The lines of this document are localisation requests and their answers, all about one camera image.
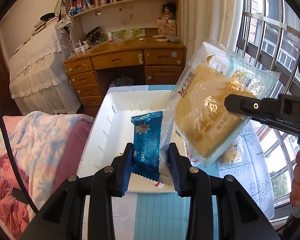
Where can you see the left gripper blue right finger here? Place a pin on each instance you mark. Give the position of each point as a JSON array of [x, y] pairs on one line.
[[174, 161]]

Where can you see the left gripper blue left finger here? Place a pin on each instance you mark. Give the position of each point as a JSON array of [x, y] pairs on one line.
[[126, 167]]

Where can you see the blue foil snack packet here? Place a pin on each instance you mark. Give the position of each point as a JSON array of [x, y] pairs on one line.
[[146, 144]]

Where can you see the clear packaged bread cake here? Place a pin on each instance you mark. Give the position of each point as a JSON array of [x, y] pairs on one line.
[[197, 101]]

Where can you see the white plastic storage basket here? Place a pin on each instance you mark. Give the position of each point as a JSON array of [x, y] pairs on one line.
[[112, 128]]

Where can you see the leaf print tablecloth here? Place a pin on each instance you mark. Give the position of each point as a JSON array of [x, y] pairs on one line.
[[155, 211]]

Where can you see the small clear snack packet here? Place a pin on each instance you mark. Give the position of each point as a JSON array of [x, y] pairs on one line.
[[232, 154]]

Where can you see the plastic bag under desk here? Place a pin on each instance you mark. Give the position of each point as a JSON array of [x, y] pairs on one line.
[[122, 81]]

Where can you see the metal window guard bars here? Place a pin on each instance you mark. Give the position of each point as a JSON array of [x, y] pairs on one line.
[[269, 38]]

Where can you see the pink and blue blanket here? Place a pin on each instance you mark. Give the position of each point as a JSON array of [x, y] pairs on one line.
[[47, 149]]

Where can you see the wooden desk with drawers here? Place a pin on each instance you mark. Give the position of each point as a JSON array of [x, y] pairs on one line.
[[146, 62]]

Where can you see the white lace covered furniture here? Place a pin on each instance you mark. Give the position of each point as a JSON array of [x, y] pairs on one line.
[[38, 80]]

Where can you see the dark patterned pouch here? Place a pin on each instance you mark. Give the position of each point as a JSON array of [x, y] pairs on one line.
[[94, 37]]

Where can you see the cream curtain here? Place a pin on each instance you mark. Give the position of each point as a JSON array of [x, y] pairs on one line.
[[216, 20]]

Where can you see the doll on desk shelf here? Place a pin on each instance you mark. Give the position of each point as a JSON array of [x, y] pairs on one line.
[[168, 11]]

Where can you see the wooden bookshelf hutch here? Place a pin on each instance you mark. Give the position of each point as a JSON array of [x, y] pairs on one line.
[[120, 17]]

